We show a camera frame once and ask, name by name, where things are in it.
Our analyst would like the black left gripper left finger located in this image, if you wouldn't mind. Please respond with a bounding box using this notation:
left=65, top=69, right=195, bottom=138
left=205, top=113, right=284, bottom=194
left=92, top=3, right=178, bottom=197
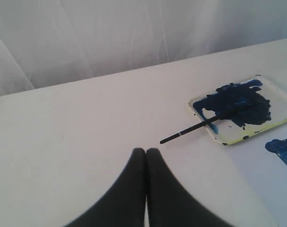
left=67, top=148, right=146, bottom=227

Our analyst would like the white paper with square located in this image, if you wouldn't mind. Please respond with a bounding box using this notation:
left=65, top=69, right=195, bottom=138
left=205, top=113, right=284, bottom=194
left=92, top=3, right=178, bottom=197
left=226, top=123, right=287, bottom=227

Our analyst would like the white backdrop curtain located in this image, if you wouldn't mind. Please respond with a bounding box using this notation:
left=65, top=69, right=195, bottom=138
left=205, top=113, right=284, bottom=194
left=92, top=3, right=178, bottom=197
left=0, top=0, right=287, bottom=96

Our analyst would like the white paint tray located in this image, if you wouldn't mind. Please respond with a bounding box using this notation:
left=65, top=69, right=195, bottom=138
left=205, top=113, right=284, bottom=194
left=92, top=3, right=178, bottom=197
left=188, top=75, right=287, bottom=145

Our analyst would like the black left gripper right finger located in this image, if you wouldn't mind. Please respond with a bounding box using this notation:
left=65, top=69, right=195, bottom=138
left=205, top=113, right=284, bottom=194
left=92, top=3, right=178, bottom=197
left=146, top=148, right=231, bottom=227

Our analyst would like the black paintbrush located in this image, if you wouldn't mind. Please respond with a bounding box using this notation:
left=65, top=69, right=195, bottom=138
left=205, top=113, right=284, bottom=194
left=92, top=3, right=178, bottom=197
left=159, top=107, right=243, bottom=145

